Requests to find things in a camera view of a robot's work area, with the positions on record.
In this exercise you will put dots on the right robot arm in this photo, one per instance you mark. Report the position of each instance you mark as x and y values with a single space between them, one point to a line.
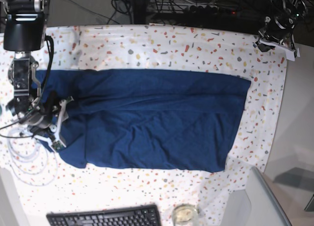
25 32

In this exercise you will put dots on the black computer keyboard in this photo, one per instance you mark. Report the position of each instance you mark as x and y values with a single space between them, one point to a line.
133 216

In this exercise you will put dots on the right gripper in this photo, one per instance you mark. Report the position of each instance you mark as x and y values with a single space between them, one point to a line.
46 121

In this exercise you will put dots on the clear glass jar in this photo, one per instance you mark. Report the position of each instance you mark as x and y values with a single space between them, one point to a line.
185 215

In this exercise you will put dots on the dark blue t-shirt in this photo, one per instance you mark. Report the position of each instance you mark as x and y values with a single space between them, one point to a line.
149 119

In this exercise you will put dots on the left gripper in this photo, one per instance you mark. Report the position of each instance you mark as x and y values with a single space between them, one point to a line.
278 33

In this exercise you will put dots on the grey monitor edge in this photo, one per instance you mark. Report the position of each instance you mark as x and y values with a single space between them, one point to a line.
265 208

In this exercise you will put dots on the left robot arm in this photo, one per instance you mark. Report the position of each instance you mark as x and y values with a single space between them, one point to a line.
295 9

